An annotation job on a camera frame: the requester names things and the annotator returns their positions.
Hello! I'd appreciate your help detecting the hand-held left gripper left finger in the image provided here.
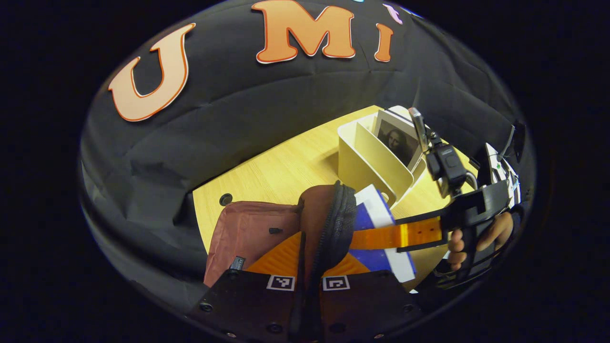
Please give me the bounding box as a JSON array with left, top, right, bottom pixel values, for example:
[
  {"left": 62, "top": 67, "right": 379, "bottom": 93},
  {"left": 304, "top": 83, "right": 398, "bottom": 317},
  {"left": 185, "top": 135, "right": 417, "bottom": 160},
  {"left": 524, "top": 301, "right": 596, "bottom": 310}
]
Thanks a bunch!
[{"left": 191, "top": 231, "right": 305, "bottom": 343}]

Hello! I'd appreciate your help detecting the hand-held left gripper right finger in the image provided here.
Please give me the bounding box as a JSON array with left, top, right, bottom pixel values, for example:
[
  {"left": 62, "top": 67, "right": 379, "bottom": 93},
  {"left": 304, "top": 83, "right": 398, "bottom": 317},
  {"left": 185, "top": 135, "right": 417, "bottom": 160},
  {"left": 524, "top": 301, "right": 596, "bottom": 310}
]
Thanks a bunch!
[{"left": 316, "top": 252, "right": 423, "bottom": 343}]

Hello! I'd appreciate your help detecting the blue photo cover book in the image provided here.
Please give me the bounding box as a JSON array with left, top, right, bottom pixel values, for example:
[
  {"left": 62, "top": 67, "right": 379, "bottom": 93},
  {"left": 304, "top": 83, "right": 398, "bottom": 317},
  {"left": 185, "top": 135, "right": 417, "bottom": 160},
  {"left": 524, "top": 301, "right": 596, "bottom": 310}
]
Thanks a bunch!
[{"left": 348, "top": 184, "right": 417, "bottom": 283}]

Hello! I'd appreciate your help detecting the maroon schoolbag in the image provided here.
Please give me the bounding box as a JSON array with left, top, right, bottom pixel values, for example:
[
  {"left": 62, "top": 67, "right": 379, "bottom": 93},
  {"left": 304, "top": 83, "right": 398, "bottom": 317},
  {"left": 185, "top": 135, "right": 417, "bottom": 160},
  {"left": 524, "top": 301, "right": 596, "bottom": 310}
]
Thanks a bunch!
[{"left": 203, "top": 180, "right": 358, "bottom": 289}]

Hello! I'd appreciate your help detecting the cream plastic bookshelf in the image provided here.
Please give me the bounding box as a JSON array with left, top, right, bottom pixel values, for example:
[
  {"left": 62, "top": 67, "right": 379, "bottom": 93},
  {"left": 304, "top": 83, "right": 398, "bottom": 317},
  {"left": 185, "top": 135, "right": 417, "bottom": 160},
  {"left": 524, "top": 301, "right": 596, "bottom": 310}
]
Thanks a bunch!
[{"left": 337, "top": 106, "right": 429, "bottom": 206}]

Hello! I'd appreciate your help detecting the white portrait cover book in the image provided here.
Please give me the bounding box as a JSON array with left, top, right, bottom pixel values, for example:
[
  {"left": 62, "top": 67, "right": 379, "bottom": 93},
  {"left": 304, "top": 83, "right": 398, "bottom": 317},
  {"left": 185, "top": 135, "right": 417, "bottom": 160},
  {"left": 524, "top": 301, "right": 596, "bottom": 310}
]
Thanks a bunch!
[{"left": 372, "top": 110, "right": 426, "bottom": 172}]

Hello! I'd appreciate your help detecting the black backdrop cloth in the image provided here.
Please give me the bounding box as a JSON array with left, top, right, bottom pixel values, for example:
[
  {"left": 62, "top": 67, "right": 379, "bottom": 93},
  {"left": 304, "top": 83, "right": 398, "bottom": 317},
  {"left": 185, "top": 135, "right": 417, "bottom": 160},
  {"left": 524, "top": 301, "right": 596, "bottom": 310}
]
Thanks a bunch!
[{"left": 79, "top": 0, "right": 529, "bottom": 310}]

